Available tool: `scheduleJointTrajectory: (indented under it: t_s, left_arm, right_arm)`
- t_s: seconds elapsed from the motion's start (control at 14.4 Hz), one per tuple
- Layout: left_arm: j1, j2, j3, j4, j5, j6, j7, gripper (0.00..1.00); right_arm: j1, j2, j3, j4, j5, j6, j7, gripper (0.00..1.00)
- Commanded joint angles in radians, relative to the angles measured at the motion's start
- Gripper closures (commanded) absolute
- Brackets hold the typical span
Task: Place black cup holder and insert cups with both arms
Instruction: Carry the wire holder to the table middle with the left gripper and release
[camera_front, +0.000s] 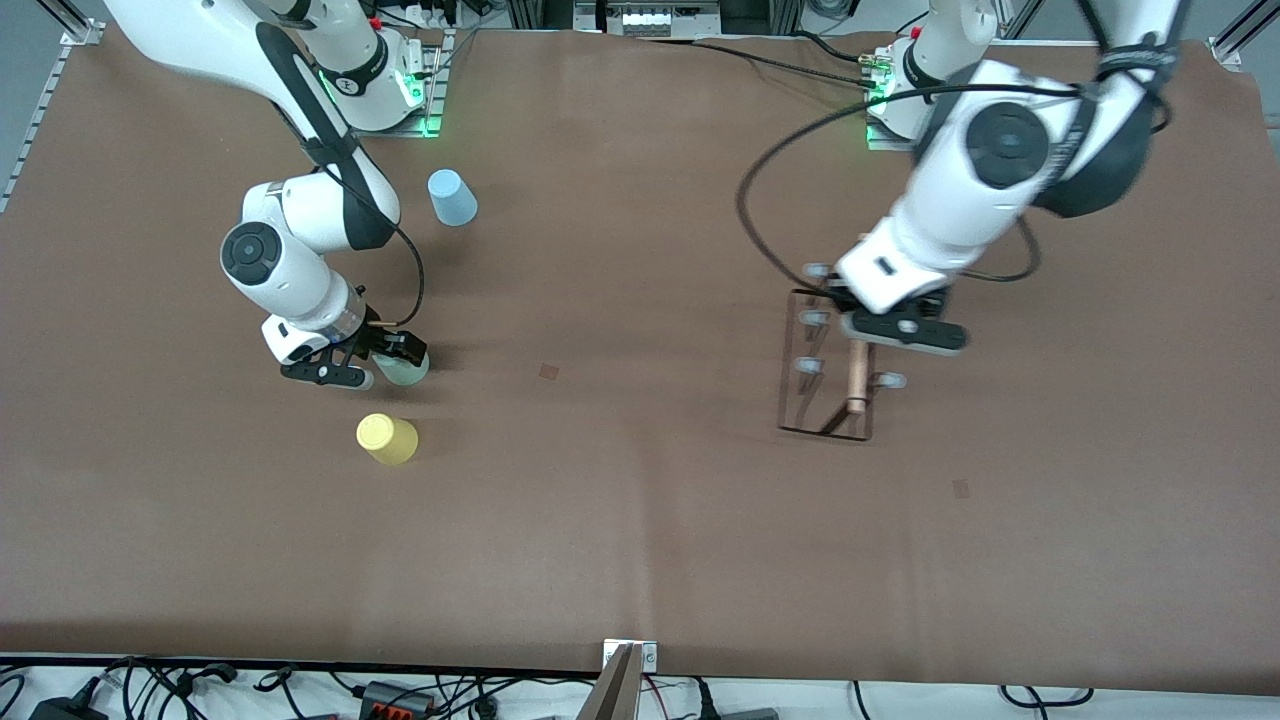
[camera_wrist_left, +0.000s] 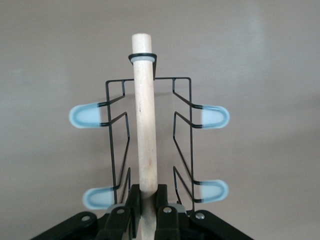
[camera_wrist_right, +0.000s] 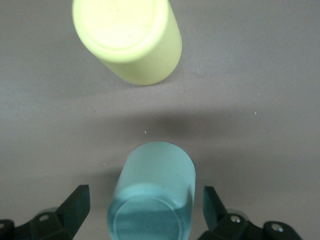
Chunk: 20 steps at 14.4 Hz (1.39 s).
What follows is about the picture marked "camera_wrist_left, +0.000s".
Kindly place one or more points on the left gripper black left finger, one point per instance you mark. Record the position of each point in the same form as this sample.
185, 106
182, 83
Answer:
120, 225

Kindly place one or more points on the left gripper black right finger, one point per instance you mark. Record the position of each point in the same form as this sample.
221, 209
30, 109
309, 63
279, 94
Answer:
166, 225

